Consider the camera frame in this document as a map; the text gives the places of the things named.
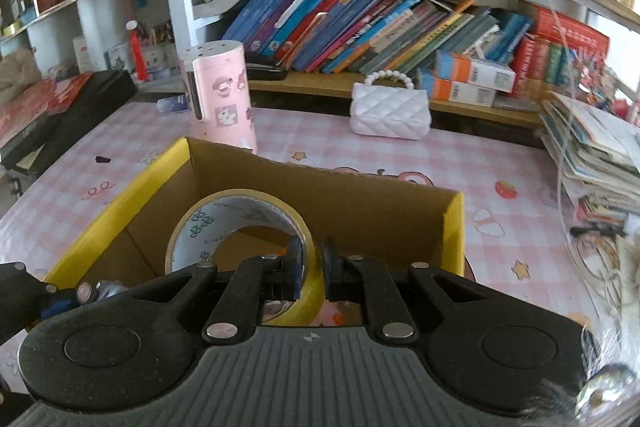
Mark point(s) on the white quilted handbag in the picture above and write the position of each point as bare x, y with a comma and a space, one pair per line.
390, 114

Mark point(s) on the brown crumpled cloth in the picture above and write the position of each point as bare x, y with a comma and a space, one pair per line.
17, 69

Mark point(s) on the yellow tape roll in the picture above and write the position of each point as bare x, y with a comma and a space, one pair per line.
220, 217

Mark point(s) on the pink cylindrical humidifier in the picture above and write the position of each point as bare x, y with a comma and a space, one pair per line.
225, 97

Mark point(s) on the red tassel ornament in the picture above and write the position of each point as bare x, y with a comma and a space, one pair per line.
136, 52

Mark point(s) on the orange blue white carton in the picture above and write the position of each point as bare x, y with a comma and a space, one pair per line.
457, 91
475, 72

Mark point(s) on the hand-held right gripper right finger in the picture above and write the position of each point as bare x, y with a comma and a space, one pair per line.
332, 272

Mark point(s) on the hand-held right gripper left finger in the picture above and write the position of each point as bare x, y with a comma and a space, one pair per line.
296, 269

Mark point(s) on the printed pen holder with pens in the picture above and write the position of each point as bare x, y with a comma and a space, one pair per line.
157, 52

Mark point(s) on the white card box red label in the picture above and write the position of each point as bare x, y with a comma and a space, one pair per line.
82, 54

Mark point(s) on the yellow cardboard box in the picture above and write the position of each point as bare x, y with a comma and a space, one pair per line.
350, 202

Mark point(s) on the stack of papers and magazines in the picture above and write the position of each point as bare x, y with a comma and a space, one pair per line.
590, 147

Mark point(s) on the row of leaning books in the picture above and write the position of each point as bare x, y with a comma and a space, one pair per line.
350, 27

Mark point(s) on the red patterned plastic bag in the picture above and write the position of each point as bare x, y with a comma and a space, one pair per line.
30, 107

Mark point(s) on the small black cap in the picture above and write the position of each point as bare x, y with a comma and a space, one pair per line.
101, 159

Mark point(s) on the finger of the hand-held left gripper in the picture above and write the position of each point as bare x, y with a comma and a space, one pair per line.
30, 297

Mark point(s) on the row of red dictionaries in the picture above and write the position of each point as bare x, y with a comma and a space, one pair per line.
555, 52

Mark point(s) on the black flat case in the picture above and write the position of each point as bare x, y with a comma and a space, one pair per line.
265, 73

